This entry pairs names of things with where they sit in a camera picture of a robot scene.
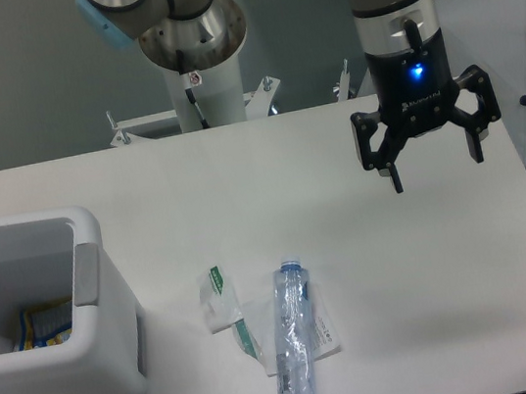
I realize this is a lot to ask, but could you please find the white plastic trash can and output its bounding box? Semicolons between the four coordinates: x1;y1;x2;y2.
0;206;147;394

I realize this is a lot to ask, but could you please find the yellow blue snack wrapper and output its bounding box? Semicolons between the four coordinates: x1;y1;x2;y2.
13;298;73;352

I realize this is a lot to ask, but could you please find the white metal base frame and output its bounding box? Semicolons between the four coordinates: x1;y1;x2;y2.
106;60;359;148

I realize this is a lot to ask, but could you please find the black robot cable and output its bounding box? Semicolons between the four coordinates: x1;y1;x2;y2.
173;46;212;133

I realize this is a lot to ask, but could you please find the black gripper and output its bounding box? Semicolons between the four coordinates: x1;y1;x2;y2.
350;31;502;194

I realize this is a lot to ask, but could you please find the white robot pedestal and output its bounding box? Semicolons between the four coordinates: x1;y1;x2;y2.
162;56;247;133

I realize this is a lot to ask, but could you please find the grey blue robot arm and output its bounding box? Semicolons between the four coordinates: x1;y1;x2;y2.
75;0;501;189

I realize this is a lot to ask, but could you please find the clear plastic water bottle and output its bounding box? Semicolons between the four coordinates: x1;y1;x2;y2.
272;256;317;394

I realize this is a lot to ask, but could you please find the white green plastic package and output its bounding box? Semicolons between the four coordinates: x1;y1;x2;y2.
199;266;341;377

